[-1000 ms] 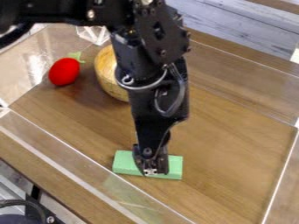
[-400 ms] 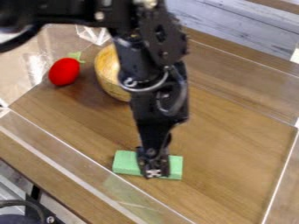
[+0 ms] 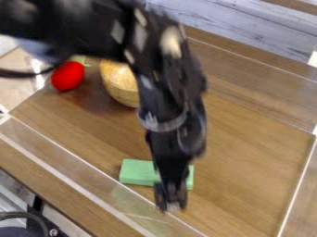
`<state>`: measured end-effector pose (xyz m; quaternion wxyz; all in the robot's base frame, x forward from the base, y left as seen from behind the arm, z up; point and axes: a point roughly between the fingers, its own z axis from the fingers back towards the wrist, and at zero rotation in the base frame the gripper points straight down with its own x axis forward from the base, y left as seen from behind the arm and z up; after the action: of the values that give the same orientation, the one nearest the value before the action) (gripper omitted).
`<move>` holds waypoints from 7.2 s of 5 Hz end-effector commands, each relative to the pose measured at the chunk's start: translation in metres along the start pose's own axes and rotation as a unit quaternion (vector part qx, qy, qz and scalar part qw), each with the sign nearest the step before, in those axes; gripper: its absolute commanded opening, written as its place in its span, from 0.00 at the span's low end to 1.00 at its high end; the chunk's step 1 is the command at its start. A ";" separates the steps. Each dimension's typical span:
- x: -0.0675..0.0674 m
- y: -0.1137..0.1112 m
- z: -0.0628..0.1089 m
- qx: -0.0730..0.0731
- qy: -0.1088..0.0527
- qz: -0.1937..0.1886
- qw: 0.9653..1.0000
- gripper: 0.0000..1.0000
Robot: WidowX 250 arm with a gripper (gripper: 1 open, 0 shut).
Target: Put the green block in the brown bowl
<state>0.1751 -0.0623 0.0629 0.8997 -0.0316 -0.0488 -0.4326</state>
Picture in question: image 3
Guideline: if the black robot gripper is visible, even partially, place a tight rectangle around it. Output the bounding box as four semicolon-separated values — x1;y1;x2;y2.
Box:
136;92;208;213

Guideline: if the green rectangular block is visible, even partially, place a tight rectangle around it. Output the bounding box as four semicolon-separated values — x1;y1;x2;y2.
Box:
119;158;194;190

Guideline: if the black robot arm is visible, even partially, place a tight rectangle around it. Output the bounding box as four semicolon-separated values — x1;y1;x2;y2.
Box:
0;0;207;211

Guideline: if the brown wooden bowl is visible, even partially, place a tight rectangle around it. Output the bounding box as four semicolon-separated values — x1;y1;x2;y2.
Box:
100;59;139;108

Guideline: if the red toy radish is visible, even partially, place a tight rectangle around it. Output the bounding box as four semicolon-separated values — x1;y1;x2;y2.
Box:
51;56;91;92

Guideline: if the black clamp with cable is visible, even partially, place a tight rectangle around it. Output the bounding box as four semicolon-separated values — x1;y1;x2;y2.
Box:
0;194;69;237

